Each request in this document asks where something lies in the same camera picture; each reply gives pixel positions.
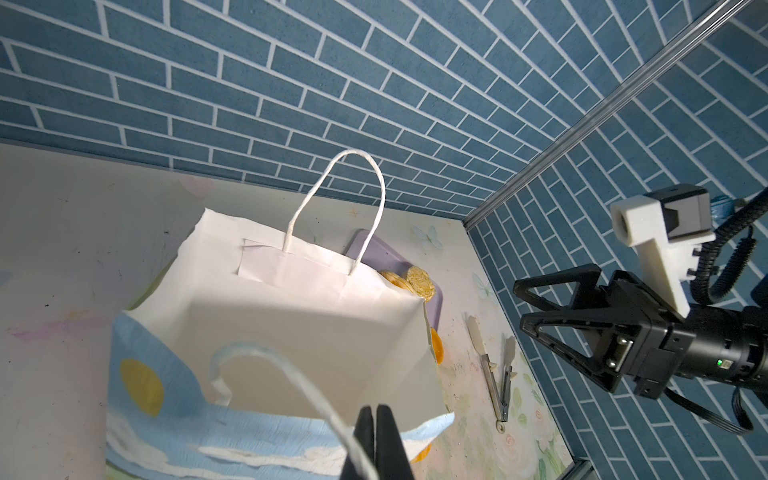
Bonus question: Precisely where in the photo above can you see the pale crumbly scone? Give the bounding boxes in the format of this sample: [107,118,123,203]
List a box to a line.
[405,266,436,302]

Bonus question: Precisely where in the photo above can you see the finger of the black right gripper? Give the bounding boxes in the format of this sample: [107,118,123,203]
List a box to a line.
[513,263,609,311]
[520,309,612,393]

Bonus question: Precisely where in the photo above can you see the white paper gift bag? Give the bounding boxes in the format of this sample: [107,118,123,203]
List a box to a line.
[105,148,455,480]

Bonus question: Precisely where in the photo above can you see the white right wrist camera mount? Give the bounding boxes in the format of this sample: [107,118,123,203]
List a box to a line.
[610,184,715,318]

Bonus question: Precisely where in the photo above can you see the ring shaped croissant bread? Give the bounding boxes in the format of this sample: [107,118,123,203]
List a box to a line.
[411,444,431,463]

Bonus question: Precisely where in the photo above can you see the orange egg tart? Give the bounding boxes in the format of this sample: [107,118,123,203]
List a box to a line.
[430,327,445,365]

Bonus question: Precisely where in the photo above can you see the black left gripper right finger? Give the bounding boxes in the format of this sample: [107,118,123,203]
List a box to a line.
[375,404,415,480]

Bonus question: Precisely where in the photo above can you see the metal tongs with white tips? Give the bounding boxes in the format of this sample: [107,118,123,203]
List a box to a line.
[466,316,517,433]

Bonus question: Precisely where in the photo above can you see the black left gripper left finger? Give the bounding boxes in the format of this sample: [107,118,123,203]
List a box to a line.
[339,406,378,480]

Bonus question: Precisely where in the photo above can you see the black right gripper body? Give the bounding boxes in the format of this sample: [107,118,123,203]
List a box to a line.
[592,270,714,399]

